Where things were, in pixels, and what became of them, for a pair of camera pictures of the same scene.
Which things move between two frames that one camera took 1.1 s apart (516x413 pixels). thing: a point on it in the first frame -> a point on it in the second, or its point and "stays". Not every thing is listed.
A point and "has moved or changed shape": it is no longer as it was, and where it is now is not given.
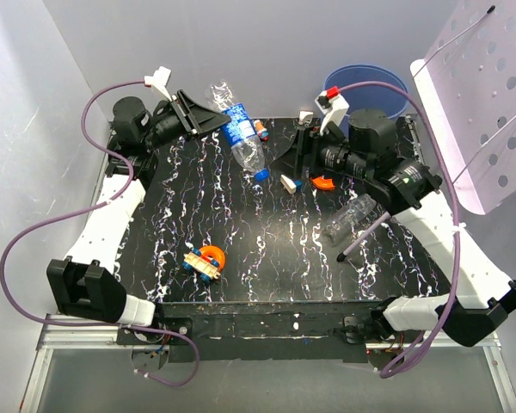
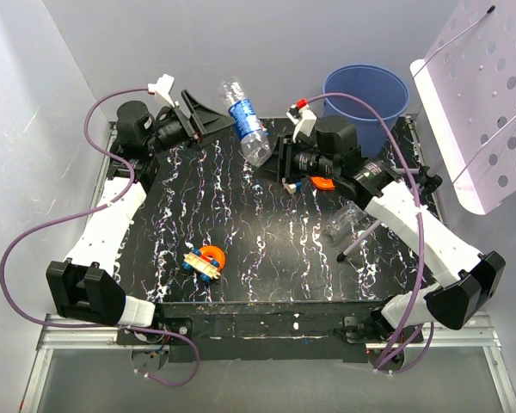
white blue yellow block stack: [292, 186] stays
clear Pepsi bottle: [239, 132] has moved or changed shape
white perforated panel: [476, 79] stays
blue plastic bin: [357, 99] stays
